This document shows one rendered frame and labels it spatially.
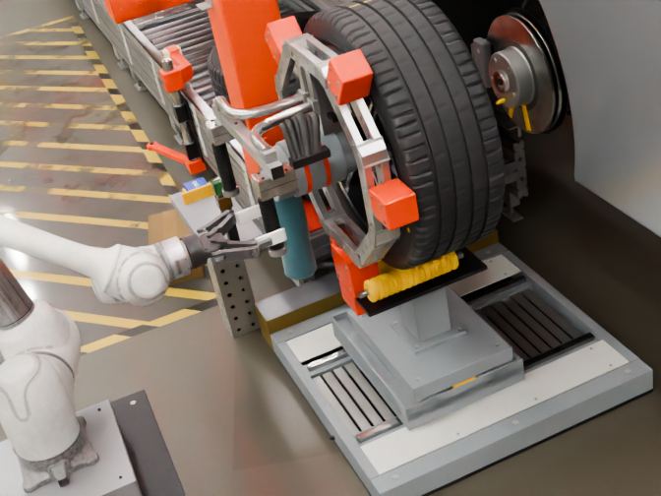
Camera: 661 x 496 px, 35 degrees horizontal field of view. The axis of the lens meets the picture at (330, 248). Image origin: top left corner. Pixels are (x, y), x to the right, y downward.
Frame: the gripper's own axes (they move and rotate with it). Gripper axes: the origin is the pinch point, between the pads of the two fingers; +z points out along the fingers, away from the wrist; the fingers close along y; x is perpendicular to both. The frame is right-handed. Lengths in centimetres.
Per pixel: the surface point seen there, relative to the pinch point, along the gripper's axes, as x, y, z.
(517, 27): 16, -20, 79
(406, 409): -66, 3, 23
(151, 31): -57, -311, 40
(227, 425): -83, -39, -17
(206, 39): -57, -277, 59
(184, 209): -38, -90, -4
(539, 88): 2, -12, 79
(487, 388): -71, 3, 47
